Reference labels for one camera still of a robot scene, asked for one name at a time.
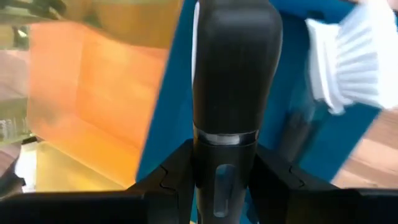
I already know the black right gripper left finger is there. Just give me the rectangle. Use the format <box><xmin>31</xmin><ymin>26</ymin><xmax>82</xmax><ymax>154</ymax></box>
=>
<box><xmin>127</xmin><ymin>139</ymin><xmax>197</xmax><ymax>224</ymax></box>

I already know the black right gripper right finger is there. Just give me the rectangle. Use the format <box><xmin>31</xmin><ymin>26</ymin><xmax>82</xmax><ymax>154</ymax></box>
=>
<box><xmin>248</xmin><ymin>144</ymin><xmax>340</xmax><ymax>224</ymax></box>

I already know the blue plastic bin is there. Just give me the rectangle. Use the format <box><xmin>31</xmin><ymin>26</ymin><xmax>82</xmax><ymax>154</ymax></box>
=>
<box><xmin>136</xmin><ymin>0</ymin><xmax>386</xmax><ymax>224</ymax></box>

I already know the yellow translucent plastic bin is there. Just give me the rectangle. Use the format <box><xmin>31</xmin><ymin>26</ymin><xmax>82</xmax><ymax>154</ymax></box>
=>
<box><xmin>35</xmin><ymin>141</ymin><xmax>126</xmax><ymax>193</ymax></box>

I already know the orange plastic tray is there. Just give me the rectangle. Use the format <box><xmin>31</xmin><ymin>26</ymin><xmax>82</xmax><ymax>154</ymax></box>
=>
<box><xmin>26</xmin><ymin>0</ymin><xmax>185</xmax><ymax>191</ymax></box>

